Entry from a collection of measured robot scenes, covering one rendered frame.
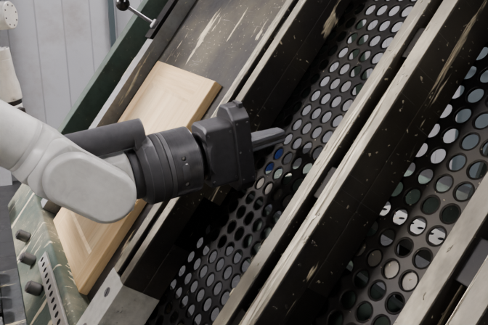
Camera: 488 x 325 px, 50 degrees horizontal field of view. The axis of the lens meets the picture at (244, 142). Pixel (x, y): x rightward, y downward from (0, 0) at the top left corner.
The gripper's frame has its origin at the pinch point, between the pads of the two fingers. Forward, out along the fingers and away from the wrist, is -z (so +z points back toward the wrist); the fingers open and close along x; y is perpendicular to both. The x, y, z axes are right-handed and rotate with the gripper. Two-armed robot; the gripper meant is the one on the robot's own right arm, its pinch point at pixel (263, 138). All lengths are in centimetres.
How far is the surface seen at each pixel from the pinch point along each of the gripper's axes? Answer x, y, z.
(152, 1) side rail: 15, 100, -17
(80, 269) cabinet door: -31, 38, 25
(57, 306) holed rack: -32, 29, 31
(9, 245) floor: -121, 255, 47
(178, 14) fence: 12, 76, -17
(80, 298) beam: -33, 30, 27
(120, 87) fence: -4, 76, 2
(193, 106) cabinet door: -2.4, 34.4, -2.5
